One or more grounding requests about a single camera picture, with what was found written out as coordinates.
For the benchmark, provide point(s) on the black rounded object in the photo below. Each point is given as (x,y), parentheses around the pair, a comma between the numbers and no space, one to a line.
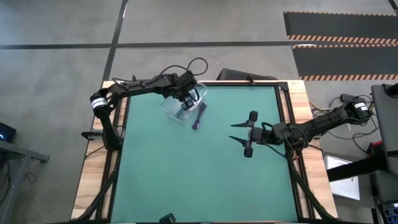
(168,218)

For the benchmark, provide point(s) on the grey side table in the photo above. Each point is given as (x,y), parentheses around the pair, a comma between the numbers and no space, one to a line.
(15,155)

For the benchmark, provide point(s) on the black beam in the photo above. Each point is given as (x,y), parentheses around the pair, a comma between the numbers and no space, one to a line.
(354,169)

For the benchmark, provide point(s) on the white paper sheet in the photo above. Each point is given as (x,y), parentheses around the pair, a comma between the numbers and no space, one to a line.
(345,186)

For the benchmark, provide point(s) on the black hazard-striped floor mat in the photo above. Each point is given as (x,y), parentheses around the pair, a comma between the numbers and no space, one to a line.
(345,60)
(339,25)

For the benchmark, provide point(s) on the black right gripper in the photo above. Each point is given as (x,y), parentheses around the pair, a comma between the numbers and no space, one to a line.
(256,136)

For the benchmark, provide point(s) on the black box behind table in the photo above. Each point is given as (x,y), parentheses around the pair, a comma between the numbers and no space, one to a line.
(236,75)

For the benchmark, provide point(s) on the green table mat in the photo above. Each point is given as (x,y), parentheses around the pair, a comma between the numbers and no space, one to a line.
(205,193)

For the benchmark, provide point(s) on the grey cart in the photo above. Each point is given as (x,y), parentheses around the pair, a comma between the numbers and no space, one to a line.
(387,124)

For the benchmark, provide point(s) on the black power adapter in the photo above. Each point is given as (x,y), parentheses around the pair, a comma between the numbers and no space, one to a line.
(345,97)

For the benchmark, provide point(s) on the black keypad device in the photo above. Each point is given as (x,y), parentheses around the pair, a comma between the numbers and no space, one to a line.
(390,213)

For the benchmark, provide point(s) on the black device with blue light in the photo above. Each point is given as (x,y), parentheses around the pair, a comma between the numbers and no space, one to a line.
(6,132)

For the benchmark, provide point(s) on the clear plastic container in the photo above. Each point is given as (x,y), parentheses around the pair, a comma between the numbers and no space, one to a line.
(175,112)

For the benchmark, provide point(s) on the black aluminium table frame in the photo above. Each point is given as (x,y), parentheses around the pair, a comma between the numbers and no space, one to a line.
(281,93)

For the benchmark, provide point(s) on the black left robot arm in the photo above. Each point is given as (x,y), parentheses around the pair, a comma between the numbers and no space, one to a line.
(140,87)

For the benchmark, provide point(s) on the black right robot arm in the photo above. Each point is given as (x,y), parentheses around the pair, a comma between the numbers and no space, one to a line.
(323,123)

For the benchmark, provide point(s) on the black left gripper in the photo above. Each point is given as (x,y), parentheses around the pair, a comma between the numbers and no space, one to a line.
(189,87)

